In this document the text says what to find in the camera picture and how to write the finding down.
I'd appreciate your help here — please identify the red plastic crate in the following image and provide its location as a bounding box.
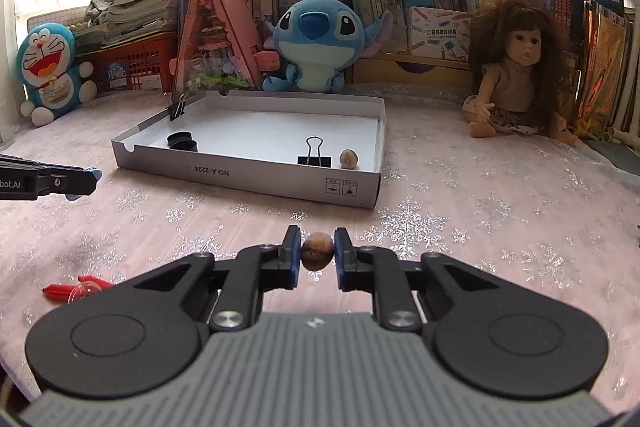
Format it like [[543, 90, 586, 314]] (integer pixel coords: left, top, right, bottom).
[[75, 31, 178, 93]]

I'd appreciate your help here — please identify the white label printer box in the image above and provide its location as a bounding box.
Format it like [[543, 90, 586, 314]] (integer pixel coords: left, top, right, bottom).
[[408, 6, 471, 63]]

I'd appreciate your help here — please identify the white cardboard tray box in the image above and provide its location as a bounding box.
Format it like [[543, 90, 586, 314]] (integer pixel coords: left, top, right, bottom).
[[112, 91, 386, 209]]

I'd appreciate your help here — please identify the large black binder clip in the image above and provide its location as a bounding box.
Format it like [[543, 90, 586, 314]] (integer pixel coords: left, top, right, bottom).
[[296, 135, 332, 168]]

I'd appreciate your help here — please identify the stack of books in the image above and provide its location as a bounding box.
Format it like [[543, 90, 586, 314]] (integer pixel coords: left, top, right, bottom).
[[70, 0, 181, 54]]

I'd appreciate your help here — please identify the pink snowflake tablecloth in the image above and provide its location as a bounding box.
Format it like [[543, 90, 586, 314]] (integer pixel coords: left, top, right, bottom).
[[1, 87, 639, 411]]

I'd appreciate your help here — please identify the blue Stitch plush toy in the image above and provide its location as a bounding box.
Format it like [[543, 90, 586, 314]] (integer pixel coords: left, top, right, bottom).
[[262, 0, 393, 93]]

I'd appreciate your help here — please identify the wooden drawer shelf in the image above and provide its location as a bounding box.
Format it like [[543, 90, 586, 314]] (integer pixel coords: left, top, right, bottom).
[[348, 53, 473, 91]]

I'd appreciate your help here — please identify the small black binder clip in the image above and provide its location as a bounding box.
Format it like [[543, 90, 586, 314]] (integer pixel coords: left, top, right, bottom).
[[167, 91, 188, 121]]

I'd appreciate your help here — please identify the small black round cup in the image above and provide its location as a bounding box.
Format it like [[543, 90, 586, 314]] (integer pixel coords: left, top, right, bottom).
[[169, 139, 198, 152]]

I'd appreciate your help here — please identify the light brown walnut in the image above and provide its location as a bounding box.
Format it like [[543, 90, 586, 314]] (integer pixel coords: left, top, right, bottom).
[[338, 148, 359, 170]]

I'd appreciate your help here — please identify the small black round lid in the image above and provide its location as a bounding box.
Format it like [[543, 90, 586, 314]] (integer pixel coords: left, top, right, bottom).
[[167, 131, 192, 148]]

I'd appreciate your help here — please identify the pink triangular diorama house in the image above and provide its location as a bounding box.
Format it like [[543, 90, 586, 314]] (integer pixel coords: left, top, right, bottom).
[[172, 0, 281, 100]]

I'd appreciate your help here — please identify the blue Doraemon plush toy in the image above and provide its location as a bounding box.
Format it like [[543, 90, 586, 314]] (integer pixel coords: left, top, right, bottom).
[[16, 23, 98, 127]]

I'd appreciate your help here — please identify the brown-haired baby doll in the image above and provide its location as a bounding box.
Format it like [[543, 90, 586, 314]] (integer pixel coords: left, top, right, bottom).
[[462, 0, 577, 146]]

